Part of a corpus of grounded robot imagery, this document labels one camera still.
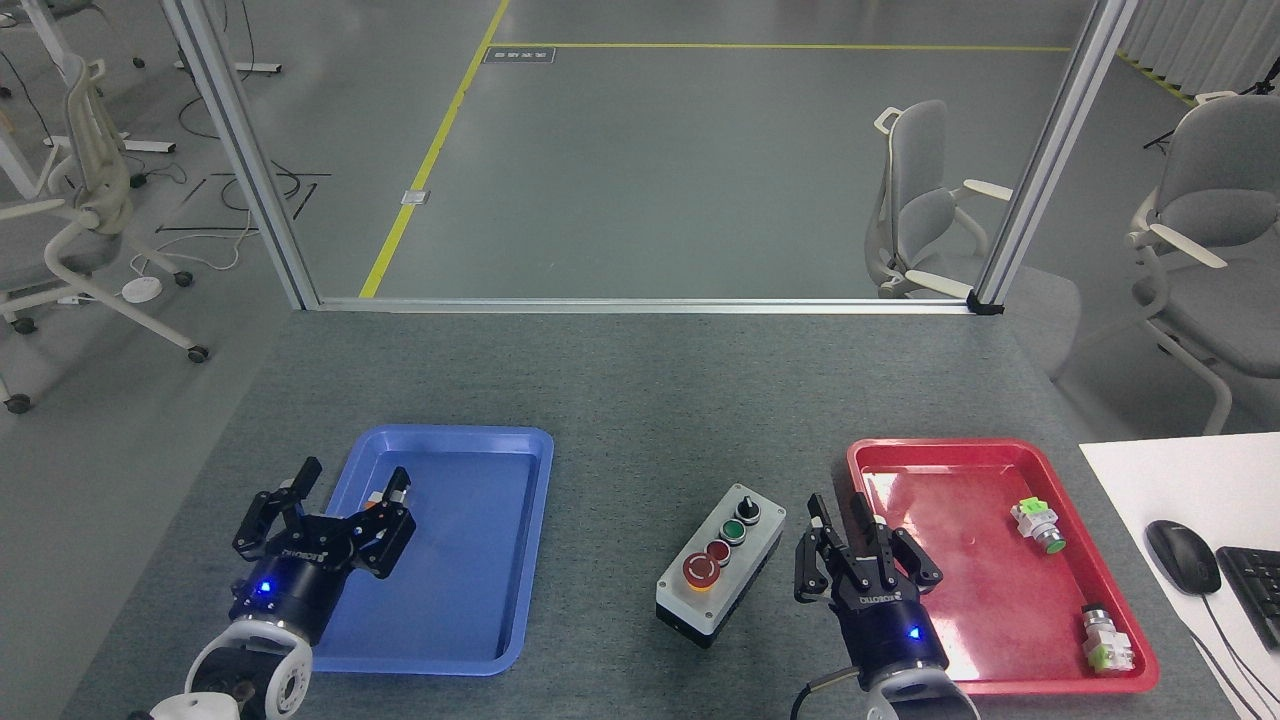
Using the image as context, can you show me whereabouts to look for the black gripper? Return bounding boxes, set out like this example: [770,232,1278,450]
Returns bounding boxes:
[793,492,952,692]
[229,457,418,642]

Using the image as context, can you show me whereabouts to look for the white four-button control box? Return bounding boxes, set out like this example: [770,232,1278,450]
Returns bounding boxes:
[655,483,788,649]

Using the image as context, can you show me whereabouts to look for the blue plastic tray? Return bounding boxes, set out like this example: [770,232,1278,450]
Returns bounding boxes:
[308,425,555,678]

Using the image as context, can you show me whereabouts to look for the red plastic tray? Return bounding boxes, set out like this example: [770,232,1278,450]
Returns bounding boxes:
[846,437,1161,696]

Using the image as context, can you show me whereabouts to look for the black computer mouse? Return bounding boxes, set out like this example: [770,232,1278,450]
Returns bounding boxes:
[1145,520,1223,597]

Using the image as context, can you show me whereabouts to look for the white desk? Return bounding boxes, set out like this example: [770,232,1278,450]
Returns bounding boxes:
[1078,432,1280,720]

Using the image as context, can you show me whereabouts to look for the black keyboard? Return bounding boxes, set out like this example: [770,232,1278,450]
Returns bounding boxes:
[1216,546,1280,651]

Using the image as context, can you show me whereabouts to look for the white mesh office chair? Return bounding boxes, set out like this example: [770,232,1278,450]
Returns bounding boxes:
[0,55,211,416]

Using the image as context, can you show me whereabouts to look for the grey office chair white armrests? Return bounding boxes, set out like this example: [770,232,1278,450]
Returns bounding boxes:
[865,99,1016,301]
[1125,92,1280,436]

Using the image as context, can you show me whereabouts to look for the black tripod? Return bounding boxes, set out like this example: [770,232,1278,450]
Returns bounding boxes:
[1143,55,1280,153]

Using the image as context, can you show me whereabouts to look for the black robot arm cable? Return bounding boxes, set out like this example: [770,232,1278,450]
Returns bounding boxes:
[790,667,867,720]

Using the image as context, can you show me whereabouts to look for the green push button switch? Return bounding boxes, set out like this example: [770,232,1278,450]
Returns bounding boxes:
[1009,497,1068,556]

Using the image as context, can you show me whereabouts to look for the silver switch green-white block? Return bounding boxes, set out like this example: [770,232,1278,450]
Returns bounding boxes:
[1080,603,1136,674]

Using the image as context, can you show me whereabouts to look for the white floor cable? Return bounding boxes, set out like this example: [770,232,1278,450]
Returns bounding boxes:
[130,200,263,283]

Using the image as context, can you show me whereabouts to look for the aluminium frame rail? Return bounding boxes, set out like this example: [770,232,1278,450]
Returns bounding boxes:
[310,296,976,315]

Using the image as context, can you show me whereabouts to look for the black floor cables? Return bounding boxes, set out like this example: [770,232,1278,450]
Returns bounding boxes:
[155,95,333,236]

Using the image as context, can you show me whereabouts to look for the black mouse cable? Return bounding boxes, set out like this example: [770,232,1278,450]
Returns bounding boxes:
[1180,592,1276,720]

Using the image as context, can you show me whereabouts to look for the aluminium frame post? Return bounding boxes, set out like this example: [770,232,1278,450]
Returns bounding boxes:
[968,0,1141,309]
[160,0,322,311]

